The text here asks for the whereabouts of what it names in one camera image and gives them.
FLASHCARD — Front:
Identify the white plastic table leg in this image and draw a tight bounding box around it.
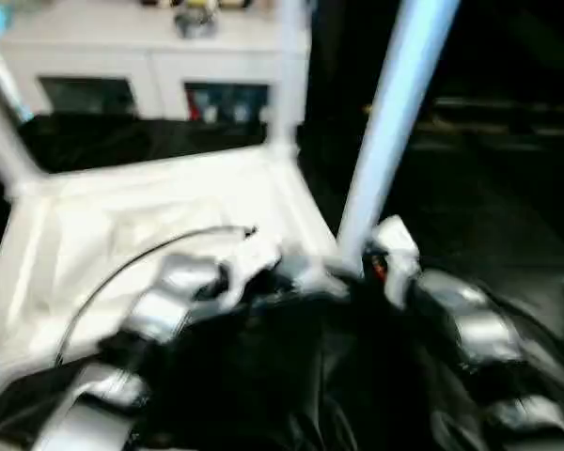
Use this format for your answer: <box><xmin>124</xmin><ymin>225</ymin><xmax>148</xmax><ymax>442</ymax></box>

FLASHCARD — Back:
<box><xmin>0</xmin><ymin>41</ymin><xmax>46</xmax><ymax>196</ymax></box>
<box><xmin>336</xmin><ymin>0</ymin><xmax>455</xmax><ymax>273</ymax></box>
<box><xmin>265</xmin><ymin>0</ymin><xmax>309</xmax><ymax>159</ymax></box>

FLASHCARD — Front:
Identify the white plastic table top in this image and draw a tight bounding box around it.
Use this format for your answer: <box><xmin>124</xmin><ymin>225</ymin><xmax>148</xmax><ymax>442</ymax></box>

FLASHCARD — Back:
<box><xmin>0</xmin><ymin>143</ymin><xmax>353</xmax><ymax>377</ymax></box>

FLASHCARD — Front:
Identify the black mat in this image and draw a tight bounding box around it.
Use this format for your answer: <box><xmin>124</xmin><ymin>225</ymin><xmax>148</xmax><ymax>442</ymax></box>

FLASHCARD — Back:
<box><xmin>0</xmin><ymin>115</ymin><xmax>564</xmax><ymax>451</ymax></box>

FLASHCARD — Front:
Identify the dark object on cabinet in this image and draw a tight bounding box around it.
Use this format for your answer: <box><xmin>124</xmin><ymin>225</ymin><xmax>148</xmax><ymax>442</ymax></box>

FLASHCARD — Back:
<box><xmin>173</xmin><ymin>7</ymin><xmax>220</xmax><ymax>39</ymax></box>

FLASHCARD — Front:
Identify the white cabinet with glass doors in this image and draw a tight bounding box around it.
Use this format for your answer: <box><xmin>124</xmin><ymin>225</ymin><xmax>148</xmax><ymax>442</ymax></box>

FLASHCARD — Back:
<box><xmin>0</xmin><ymin>0</ymin><xmax>311</xmax><ymax>123</ymax></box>

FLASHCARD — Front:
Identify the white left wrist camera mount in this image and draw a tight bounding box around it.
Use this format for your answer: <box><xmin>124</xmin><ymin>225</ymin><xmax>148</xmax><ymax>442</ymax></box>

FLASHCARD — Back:
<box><xmin>220</xmin><ymin>229</ymin><xmax>283</xmax><ymax>311</ymax></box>

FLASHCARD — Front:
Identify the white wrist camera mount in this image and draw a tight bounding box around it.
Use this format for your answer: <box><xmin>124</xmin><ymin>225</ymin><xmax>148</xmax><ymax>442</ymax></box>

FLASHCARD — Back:
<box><xmin>220</xmin><ymin>229</ymin><xmax>283</xmax><ymax>311</ymax></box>
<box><xmin>368</xmin><ymin>215</ymin><xmax>422</xmax><ymax>309</ymax></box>

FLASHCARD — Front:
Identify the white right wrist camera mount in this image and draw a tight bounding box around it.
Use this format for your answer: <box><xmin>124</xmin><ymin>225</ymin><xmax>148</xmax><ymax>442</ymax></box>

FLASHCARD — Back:
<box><xmin>368</xmin><ymin>215</ymin><xmax>422</xmax><ymax>309</ymax></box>

